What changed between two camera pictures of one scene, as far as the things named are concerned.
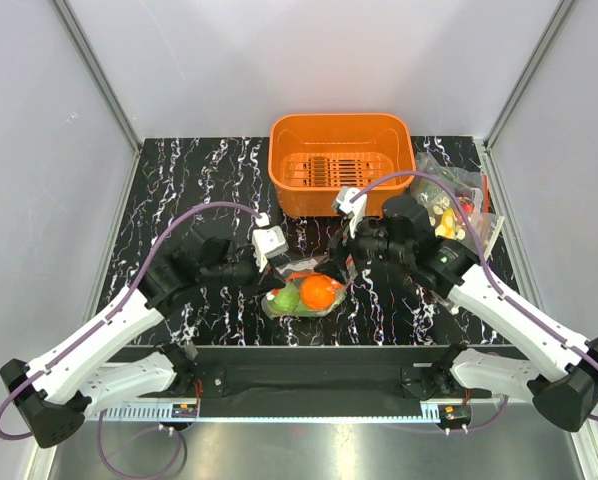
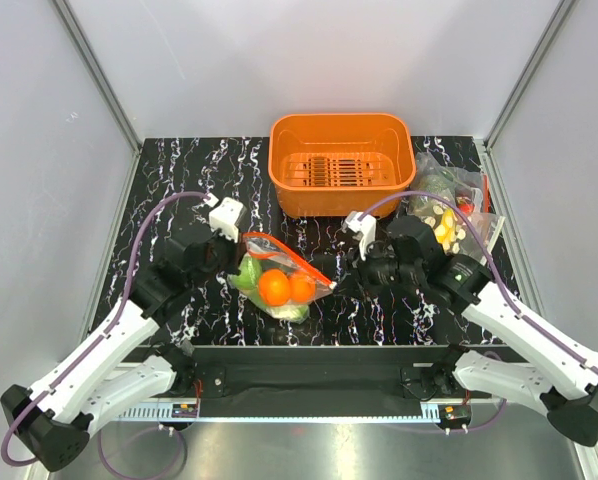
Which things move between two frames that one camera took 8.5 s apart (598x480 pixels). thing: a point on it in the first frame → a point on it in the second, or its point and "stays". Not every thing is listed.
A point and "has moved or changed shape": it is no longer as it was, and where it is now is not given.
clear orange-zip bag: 307,291 has moved or changed shape
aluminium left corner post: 101,73 stays
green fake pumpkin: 287,301 has moved or changed shape
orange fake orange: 317,292 → 274,287
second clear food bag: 447,218 stays
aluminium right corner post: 562,10 stays
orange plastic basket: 314,155 stays
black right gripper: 340,246 → 357,273
